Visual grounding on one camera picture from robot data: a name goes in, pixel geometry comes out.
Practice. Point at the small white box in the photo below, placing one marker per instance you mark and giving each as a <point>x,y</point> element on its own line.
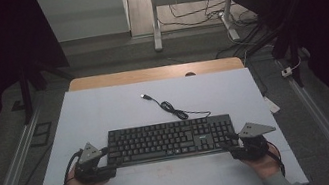
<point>286,72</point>

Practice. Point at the white paper tag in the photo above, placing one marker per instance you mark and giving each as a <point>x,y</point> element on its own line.
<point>272,105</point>

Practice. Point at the person's right hand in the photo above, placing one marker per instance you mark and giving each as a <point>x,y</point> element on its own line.
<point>266,165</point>

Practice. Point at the black computer keyboard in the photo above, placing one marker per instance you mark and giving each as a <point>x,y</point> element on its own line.
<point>160,140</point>

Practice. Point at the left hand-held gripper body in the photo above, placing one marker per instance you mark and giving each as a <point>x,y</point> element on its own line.
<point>89,172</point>

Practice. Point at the white cabinet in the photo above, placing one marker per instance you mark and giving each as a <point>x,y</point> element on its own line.
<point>85,14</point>

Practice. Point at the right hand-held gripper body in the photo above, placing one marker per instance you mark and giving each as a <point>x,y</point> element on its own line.
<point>254,146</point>

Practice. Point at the black metal stand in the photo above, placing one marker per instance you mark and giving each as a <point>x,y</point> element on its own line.
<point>26,95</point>
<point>292,50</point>

